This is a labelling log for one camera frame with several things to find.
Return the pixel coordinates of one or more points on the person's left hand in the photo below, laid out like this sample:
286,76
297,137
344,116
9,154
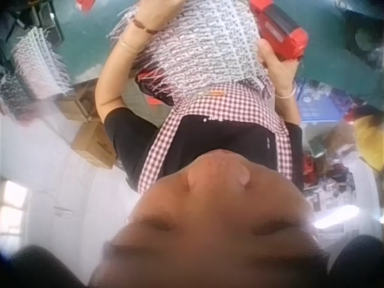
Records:
159,12

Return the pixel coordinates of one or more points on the person's right hand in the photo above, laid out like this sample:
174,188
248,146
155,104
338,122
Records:
277,72

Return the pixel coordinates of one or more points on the red tagging gun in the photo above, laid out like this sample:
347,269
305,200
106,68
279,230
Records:
279,30

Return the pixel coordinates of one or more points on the silver bangle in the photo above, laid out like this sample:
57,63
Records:
286,93

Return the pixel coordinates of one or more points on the gold bangle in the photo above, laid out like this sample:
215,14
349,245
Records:
127,45

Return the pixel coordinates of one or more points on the blue plastic crate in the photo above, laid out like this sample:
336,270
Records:
324,99

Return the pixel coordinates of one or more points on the dark red patterned cloth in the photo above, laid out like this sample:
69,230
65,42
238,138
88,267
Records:
156,87

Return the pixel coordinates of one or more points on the yellow bag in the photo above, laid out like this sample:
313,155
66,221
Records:
370,141

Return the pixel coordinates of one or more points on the cluttered shelf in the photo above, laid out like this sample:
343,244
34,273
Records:
336,180

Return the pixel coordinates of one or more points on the brown cardboard box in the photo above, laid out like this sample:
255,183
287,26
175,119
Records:
94,145
76,105

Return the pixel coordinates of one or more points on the black crate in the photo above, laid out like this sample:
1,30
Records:
33,21

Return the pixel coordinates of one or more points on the stack of white tag strips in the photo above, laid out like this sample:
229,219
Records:
42,63

